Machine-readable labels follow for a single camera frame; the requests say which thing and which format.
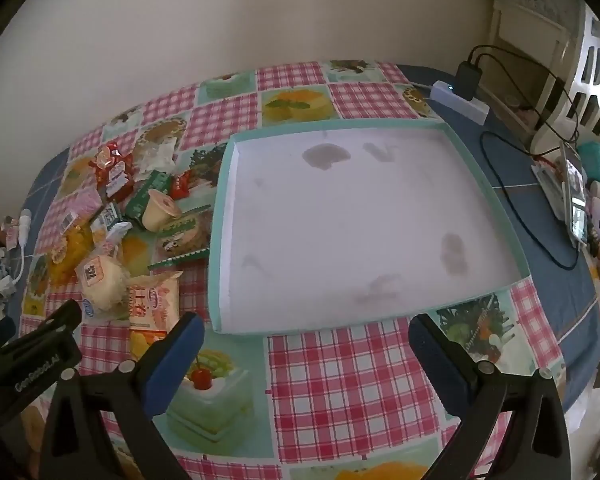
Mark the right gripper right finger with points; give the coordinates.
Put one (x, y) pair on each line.
(535, 445)

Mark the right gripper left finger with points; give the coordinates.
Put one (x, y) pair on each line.
(76, 443)

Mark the cream orange snack bag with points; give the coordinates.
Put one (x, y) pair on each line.
(154, 309)

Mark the round white cake packet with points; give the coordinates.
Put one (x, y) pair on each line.
(103, 281)

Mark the orange yellow pastry bag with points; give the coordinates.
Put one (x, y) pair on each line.
(72, 247)

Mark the pink snack packet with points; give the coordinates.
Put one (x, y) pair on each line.
(81, 208)

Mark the green cream cookie packet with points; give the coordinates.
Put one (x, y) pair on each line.
(186, 238)

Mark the green white biscuit packet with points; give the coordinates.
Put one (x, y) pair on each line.
(108, 226)

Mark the peach jelly cup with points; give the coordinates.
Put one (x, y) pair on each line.
(160, 210)

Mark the dark green snack packet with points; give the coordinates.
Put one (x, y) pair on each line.
(136, 206)

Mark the small red candy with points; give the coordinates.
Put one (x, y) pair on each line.
(180, 185)

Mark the red cartoon snack bag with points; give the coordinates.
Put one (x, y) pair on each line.
(102, 162)

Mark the dark red snack packet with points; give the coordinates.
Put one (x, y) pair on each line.
(119, 181)

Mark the white translucent snack packet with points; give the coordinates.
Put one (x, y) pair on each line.
(151, 156)

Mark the small pink sachet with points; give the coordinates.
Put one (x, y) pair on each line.
(10, 228)

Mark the teal rimmed white tray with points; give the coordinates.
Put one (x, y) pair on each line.
(349, 221)

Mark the smartphone on stand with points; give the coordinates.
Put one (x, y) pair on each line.
(573, 188)

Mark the white phone stand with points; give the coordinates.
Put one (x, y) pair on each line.
(551, 189)

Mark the teal plastic box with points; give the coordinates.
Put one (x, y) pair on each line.
(590, 157)

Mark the white lattice chair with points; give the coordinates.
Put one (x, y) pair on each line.
(576, 116)

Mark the white power strip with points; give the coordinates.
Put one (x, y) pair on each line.
(475, 110)

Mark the black power adapter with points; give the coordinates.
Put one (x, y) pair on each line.
(466, 80)

